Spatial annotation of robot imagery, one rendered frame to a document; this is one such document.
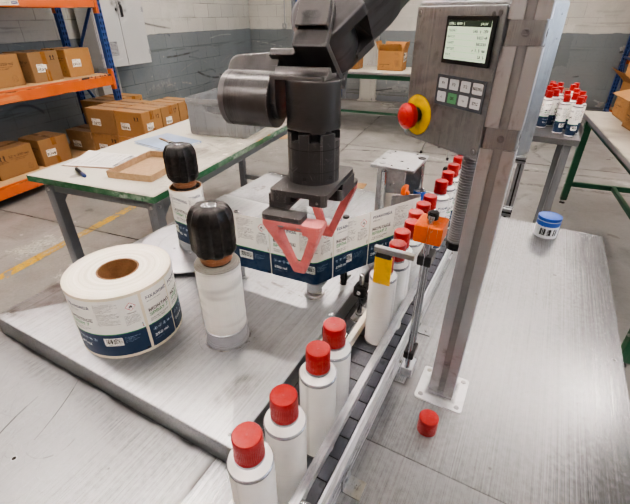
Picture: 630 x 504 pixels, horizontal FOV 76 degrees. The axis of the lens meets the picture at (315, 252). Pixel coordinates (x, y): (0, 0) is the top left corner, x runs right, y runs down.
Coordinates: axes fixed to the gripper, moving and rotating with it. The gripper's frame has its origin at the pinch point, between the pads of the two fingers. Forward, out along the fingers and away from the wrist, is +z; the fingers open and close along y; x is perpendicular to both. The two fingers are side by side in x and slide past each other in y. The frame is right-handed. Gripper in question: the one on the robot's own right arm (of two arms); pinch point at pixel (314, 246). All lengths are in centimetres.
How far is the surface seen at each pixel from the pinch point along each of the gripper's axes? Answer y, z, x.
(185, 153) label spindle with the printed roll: -39, 4, -50
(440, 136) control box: -21.3, -9.7, 11.7
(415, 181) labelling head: -65, 13, 4
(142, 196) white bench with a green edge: -80, 39, -109
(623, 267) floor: -244, 120, 127
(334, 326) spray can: -0.5, 12.5, 2.7
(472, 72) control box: -18.7, -18.7, 14.6
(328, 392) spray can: 5.7, 18.5, 4.1
